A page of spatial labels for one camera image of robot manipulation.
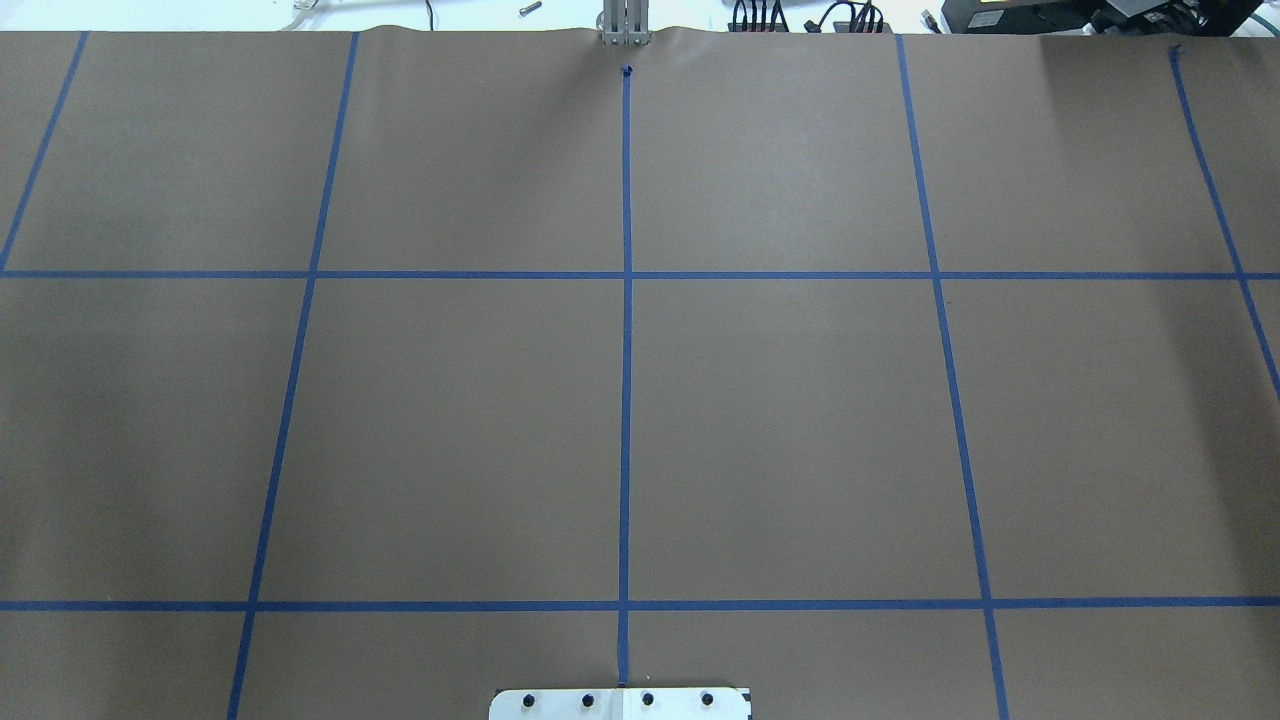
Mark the aluminium frame post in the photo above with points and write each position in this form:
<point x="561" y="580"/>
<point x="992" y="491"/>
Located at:
<point x="625" y="23"/>

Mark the white camera stand base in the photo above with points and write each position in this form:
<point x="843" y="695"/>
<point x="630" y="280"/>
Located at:
<point x="623" y="703"/>

